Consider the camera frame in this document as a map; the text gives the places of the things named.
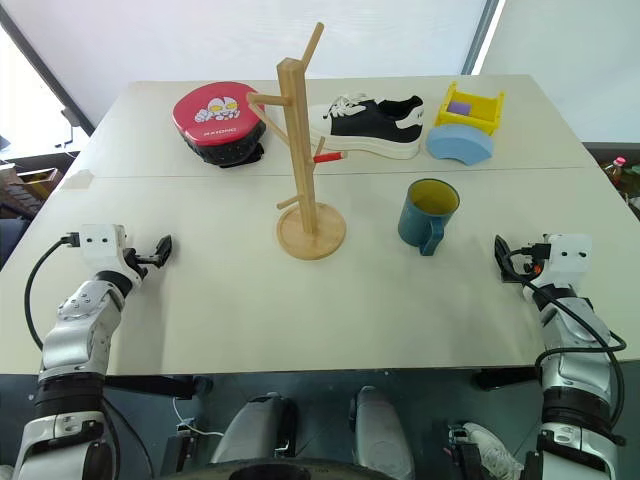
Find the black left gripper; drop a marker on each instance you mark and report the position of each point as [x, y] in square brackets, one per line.
[134, 261]

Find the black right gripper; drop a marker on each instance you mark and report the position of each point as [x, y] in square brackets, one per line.
[533, 260]

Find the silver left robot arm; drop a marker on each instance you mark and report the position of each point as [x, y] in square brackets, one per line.
[75, 330]

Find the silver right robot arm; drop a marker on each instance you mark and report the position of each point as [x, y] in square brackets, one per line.
[575, 350]

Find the teal mug yellow inside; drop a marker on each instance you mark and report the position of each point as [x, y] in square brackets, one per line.
[428, 215]

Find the wooden mug tree stand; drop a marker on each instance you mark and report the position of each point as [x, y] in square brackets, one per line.
[300, 200]

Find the small white block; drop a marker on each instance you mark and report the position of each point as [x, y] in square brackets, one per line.
[80, 179]

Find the blue arch foam block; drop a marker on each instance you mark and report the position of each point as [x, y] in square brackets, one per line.
[457, 145]

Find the red cartoon boxing pad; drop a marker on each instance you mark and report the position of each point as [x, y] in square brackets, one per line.
[215, 120]

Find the brown wooden box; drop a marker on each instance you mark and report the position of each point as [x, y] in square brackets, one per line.
[37, 182]

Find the bottle with pink cap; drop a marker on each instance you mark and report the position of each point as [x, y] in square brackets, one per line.
[617, 170]

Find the yellow plastic crate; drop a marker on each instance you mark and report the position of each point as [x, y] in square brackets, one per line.
[470, 112]

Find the purple block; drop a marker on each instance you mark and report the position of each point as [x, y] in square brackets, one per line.
[458, 107]

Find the white mesh shoe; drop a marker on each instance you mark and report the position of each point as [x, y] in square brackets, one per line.
[492, 450]

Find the black and white sneaker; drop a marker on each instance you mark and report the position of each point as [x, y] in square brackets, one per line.
[370, 125]

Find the silver rounded robot leg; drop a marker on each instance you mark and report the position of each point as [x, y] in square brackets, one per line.
[380, 430]
[255, 430]

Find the dark round robot waist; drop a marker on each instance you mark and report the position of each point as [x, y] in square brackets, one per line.
[290, 470]

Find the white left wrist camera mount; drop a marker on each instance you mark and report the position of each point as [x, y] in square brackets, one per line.
[101, 243]

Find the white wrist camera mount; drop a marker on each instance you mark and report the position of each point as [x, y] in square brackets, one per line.
[568, 257]
[101, 243]

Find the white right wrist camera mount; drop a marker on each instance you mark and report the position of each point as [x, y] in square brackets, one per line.
[568, 257]

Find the black table bracket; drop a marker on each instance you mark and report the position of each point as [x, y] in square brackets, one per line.
[150, 386]
[505, 378]

